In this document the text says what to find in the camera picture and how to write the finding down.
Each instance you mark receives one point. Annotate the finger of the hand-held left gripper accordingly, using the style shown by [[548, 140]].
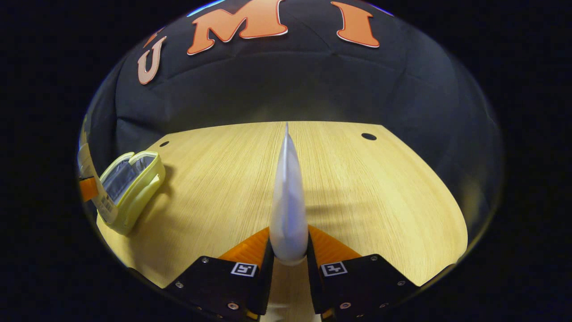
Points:
[[88, 189]]

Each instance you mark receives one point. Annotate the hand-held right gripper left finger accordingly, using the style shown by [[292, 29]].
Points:
[[263, 286]]

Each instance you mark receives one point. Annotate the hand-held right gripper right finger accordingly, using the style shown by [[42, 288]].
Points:
[[315, 286]]

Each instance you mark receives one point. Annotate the white pump bottle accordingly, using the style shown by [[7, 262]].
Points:
[[107, 208]]

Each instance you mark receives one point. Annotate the pale yellow suitcase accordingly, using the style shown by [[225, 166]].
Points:
[[134, 188]]

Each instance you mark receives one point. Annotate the white skin care tube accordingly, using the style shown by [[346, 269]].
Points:
[[288, 214]]

